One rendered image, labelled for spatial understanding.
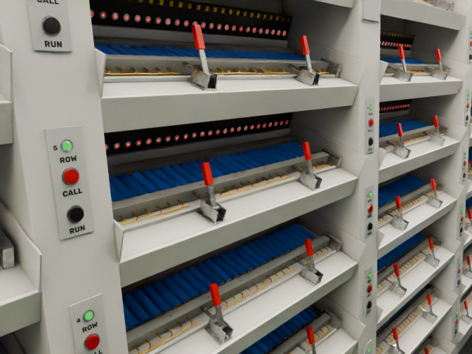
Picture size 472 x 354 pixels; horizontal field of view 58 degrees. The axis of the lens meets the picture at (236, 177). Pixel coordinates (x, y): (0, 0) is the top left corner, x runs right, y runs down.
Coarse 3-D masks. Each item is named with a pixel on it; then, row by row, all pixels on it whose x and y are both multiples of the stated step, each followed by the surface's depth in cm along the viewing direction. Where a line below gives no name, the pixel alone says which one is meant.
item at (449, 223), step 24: (408, 24) 149; (432, 48) 145; (456, 48) 140; (432, 96) 148; (456, 96) 143; (456, 120) 144; (432, 168) 152; (456, 168) 146; (456, 216) 149; (456, 264) 154; (456, 336) 163
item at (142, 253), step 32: (288, 128) 102; (128, 160) 71; (352, 160) 95; (224, 192) 75; (256, 192) 77; (288, 192) 80; (320, 192) 84; (352, 192) 96; (128, 224) 60; (160, 224) 62; (192, 224) 64; (224, 224) 66; (256, 224) 72; (128, 256) 54; (160, 256) 58; (192, 256) 63
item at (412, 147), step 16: (384, 112) 138; (400, 112) 146; (416, 112) 152; (384, 128) 129; (400, 128) 114; (416, 128) 138; (432, 128) 141; (448, 128) 145; (464, 128) 142; (384, 144) 117; (400, 144) 116; (416, 144) 128; (432, 144) 133; (448, 144) 137; (384, 160) 109; (400, 160) 112; (416, 160) 119; (432, 160) 130; (384, 176) 107
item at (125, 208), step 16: (288, 160) 88; (304, 160) 90; (320, 160) 95; (224, 176) 75; (240, 176) 76; (256, 176) 80; (272, 176) 82; (288, 176) 84; (160, 192) 65; (176, 192) 66; (112, 208) 58; (128, 208) 60; (144, 208) 62; (160, 208) 63
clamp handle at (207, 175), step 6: (204, 162) 65; (204, 168) 65; (204, 174) 65; (210, 174) 65; (204, 180) 65; (210, 180) 65; (210, 186) 65; (210, 192) 65; (210, 198) 65; (210, 204) 66; (216, 204) 66
